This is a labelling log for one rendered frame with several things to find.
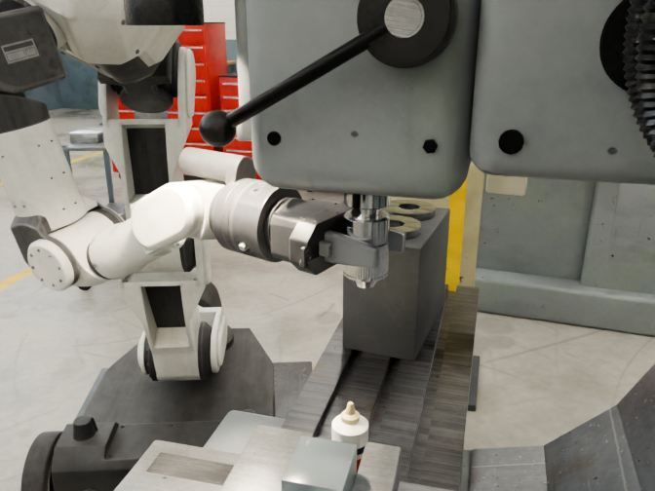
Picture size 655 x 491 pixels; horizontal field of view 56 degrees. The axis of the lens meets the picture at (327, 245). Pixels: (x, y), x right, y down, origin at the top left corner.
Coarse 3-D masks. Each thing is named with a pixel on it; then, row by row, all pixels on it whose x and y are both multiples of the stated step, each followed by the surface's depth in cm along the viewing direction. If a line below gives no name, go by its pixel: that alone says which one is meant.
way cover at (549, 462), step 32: (640, 384) 76; (608, 416) 78; (640, 416) 72; (480, 448) 86; (512, 448) 84; (544, 448) 83; (576, 448) 78; (608, 448) 73; (640, 448) 68; (480, 480) 80; (512, 480) 78; (544, 480) 77; (576, 480) 73; (608, 480) 69; (640, 480) 65
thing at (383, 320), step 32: (416, 224) 94; (448, 224) 107; (416, 256) 88; (352, 288) 94; (384, 288) 92; (416, 288) 90; (352, 320) 96; (384, 320) 94; (416, 320) 92; (384, 352) 96; (416, 352) 95
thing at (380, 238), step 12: (348, 228) 61; (384, 228) 61; (372, 240) 61; (384, 240) 61; (384, 252) 62; (384, 264) 62; (348, 276) 63; (360, 276) 62; (372, 276) 62; (384, 276) 63
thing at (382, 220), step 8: (344, 216) 62; (352, 216) 61; (360, 216) 61; (376, 216) 61; (384, 216) 61; (344, 224) 62; (352, 224) 61; (360, 224) 60; (368, 224) 60; (376, 224) 60; (384, 224) 61
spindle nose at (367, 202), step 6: (348, 198) 60; (366, 198) 59; (372, 198) 59; (378, 198) 59; (384, 198) 60; (390, 198) 61; (348, 204) 60; (366, 204) 59; (372, 204) 59; (378, 204) 59; (384, 204) 60; (390, 204) 61
